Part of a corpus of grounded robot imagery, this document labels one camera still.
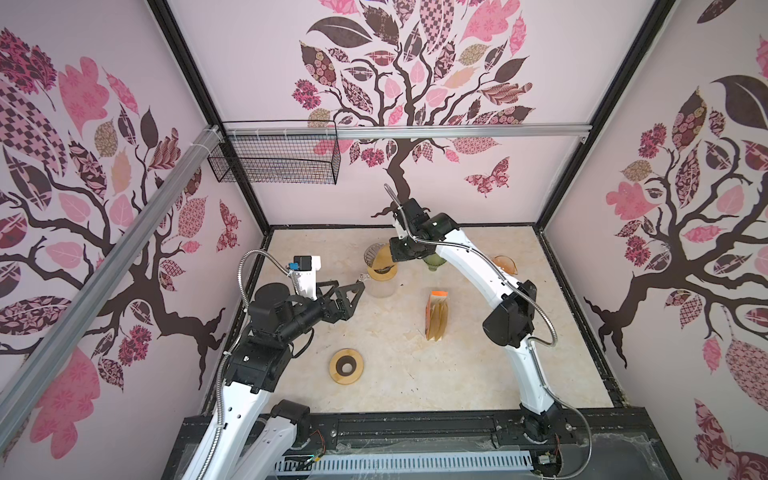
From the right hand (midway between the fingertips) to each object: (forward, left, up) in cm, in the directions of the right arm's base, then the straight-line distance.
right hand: (395, 249), depth 88 cm
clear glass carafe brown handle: (-2, +6, -18) cm, 19 cm away
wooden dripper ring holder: (-5, +4, -7) cm, 10 cm away
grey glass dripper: (+1, +8, -4) cm, 9 cm away
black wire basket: (+29, +38, +15) cm, 50 cm away
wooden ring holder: (-28, +15, -19) cm, 37 cm away
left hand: (-21, +10, +11) cm, 26 cm away
